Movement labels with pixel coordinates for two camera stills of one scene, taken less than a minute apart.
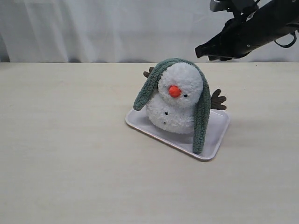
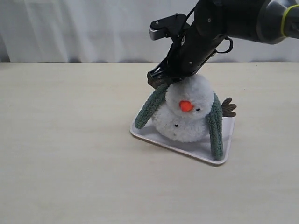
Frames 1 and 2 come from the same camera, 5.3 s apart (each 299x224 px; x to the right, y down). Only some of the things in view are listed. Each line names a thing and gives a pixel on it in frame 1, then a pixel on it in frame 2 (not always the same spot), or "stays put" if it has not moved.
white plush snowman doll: [180, 89] stays put
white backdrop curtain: [74, 31] stays put
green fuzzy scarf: [150, 85] -> [215, 118]
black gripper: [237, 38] -> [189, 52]
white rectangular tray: [219, 123] -> [202, 149]
